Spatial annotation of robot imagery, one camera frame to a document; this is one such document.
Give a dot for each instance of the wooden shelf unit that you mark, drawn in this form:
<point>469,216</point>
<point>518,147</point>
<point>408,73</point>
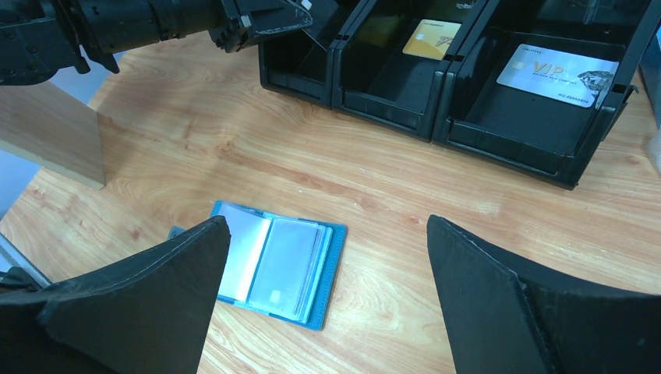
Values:
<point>45,125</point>

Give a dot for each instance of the black bin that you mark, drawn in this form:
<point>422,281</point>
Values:
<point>543,137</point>
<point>374,80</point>
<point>296,66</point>

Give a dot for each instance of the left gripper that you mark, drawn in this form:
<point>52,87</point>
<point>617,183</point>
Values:
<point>226,21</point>

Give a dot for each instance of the silver VIP card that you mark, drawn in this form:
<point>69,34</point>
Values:
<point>573,79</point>

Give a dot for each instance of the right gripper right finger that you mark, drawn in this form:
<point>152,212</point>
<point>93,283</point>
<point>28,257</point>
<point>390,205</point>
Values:
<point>504,313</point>

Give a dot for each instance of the black bin left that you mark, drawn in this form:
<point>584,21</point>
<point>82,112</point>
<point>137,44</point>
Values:
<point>296,66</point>

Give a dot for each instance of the gold card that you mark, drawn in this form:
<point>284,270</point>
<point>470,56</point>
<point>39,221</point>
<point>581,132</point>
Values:
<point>431,39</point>

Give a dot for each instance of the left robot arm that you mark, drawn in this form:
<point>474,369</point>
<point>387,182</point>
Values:
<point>39,38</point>

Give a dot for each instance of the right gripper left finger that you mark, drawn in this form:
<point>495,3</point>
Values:
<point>147,313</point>

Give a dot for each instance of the black bin middle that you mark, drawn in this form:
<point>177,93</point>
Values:
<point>374,80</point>

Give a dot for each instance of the teal leather card holder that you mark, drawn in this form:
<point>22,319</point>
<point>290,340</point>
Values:
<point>282,267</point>

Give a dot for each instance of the dark credit card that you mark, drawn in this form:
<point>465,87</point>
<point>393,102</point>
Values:
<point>321,34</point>

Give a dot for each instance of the black bin right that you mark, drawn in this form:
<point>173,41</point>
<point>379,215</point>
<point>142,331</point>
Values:
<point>543,137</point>

